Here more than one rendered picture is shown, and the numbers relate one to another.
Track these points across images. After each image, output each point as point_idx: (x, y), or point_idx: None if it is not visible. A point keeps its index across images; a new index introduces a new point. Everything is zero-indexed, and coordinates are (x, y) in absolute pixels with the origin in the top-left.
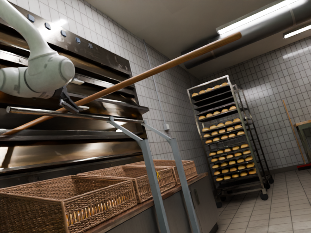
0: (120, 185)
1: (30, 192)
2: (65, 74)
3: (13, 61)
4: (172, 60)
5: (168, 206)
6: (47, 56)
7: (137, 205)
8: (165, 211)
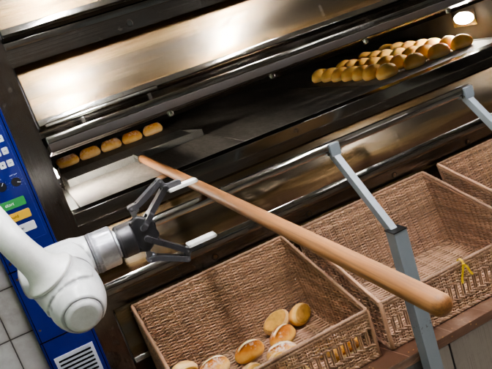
0: (330, 334)
1: (198, 292)
2: (79, 330)
3: (115, 35)
4: (317, 248)
5: (481, 343)
6: (46, 296)
7: (380, 357)
8: (465, 359)
